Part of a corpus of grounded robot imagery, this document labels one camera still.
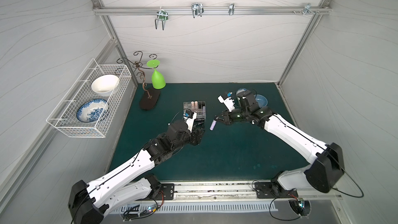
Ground round floor port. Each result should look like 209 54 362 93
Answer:
288 198 312 217

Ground blue floral plate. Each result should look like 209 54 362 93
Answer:
76 99 108 123

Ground metal double hook left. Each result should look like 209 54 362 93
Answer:
154 9 169 30

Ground light blue bowl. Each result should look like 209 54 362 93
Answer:
255 94 268 108

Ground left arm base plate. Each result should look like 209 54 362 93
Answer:
155 183 175 202

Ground metal double hook middle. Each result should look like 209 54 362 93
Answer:
191 3 204 18

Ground left base cables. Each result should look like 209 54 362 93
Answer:
122 189 165 222

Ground metal double hook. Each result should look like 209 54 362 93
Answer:
154 9 169 30
191 3 204 18

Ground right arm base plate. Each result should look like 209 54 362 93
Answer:
251 180 299 199

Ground copper wire stand black base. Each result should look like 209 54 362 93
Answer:
117 51 161 111

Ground aluminium cross rail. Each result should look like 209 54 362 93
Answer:
91 0 332 17

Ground right base cable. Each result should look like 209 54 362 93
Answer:
251 178 302 221

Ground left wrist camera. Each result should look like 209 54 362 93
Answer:
183 108 197 132

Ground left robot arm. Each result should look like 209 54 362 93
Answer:
68 119 205 224

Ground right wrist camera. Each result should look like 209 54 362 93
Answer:
218 92 235 112

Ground white bowl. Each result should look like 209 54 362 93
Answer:
91 75 119 97

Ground white wire basket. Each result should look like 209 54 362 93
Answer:
46 59 131 138

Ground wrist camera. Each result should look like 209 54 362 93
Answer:
218 92 235 112
183 108 197 132

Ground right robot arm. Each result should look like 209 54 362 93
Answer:
214 90 347 196

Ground clear acrylic lipstick organizer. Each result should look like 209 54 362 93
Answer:
183 101 206 120

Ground blue floral bowl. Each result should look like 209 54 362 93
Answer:
236 88 248 96

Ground metal hook right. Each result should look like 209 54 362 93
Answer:
292 3 320 16

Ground white cable duct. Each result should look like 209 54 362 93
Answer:
108 201 279 215

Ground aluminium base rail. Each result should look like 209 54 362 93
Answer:
86 179 342 205

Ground green plastic goblet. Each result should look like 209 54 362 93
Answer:
147 59 166 90

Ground metal clip hook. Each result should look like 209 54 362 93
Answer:
229 3 235 16

